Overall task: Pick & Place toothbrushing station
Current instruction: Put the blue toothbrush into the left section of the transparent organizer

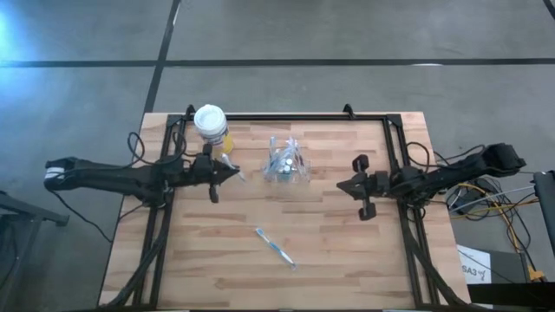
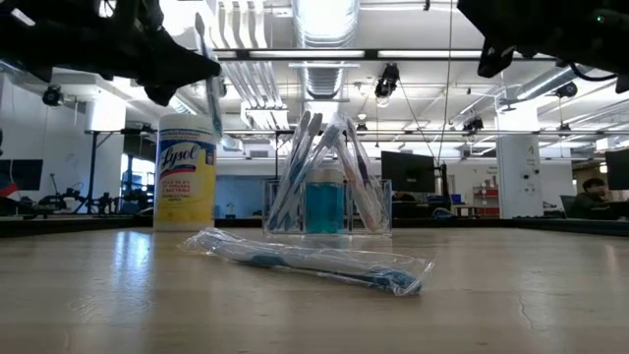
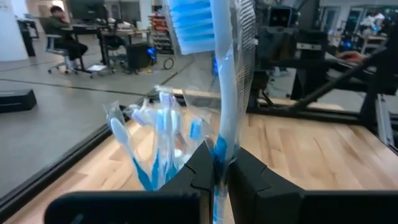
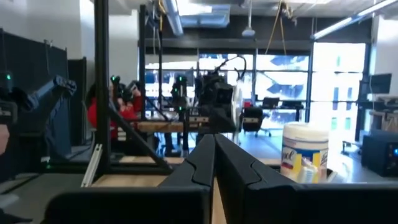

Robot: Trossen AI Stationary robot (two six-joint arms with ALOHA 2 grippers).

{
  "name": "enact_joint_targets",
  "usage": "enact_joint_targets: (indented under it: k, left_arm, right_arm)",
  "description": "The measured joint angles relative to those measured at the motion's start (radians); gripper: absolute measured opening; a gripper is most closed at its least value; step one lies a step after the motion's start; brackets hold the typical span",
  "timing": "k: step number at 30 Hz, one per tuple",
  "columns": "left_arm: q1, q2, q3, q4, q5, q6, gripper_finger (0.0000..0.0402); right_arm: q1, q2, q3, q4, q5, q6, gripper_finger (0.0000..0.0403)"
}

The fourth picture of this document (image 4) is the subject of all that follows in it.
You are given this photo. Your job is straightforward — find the yellow white Lysol wipes canister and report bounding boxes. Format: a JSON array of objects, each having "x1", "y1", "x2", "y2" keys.
[{"x1": 280, "y1": 121, "x2": 330, "y2": 184}]

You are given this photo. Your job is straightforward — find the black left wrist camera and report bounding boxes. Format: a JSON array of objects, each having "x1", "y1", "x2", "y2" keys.
[{"x1": 216, "y1": 82, "x2": 234, "y2": 106}]

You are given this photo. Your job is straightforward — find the blue covered equipment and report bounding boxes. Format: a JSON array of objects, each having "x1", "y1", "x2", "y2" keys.
[{"x1": 18, "y1": 74, "x2": 78, "y2": 162}]

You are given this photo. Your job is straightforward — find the black desk monitor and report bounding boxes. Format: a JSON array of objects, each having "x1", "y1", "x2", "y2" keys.
[{"x1": 369, "y1": 73, "x2": 393, "y2": 95}]

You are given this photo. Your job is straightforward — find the wooden workbench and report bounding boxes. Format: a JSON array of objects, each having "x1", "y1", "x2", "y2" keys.
[{"x1": 116, "y1": 115, "x2": 264, "y2": 134}]

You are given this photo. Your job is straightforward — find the black aluminium table frame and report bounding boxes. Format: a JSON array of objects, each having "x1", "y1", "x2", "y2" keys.
[{"x1": 46, "y1": 0, "x2": 175, "y2": 188}]

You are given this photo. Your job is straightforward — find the black computer box blue light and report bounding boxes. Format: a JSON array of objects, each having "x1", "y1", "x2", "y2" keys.
[{"x1": 361, "y1": 129, "x2": 398, "y2": 177}]

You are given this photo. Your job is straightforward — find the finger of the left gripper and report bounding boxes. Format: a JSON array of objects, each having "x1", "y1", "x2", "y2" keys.
[
  {"x1": 222, "y1": 107, "x2": 237, "y2": 134},
  {"x1": 208, "y1": 108, "x2": 223, "y2": 134}
]

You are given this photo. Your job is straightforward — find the person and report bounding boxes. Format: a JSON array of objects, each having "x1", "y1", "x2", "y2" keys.
[{"x1": 86, "y1": 81, "x2": 144, "y2": 141}]

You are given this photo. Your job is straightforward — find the yellow hanging rope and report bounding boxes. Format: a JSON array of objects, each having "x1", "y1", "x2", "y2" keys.
[{"x1": 264, "y1": 0, "x2": 289, "y2": 56}]

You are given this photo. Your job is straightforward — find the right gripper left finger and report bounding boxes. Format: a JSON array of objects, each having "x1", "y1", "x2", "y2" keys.
[{"x1": 158, "y1": 134, "x2": 216, "y2": 188}]

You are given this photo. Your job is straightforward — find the long ceiling light strip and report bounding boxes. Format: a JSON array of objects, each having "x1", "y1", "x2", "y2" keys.
[{"x1": 310, "y1": 0, "x2": 398, "y2": 41}]

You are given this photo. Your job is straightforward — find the white pendant lamp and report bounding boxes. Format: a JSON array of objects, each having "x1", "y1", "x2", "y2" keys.
[{"x1": 241, "y1": 0, "x2": 257, "y2": 39}]

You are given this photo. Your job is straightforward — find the dark partition wall panel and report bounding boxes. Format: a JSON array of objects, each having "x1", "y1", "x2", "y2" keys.
[{"x1": 0, "y1": 28, "x2": 69, "y2": 94}]

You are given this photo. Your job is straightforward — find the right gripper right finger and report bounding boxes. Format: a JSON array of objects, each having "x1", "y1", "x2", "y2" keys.
[{"x1": 215, "y1": 134, "x2": 301, "y2": 189}]

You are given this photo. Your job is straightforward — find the black office chair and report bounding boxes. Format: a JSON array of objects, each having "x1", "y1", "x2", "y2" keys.
[{"x1": 241, "y1": 106, "x2": 272, "y2": 138}]

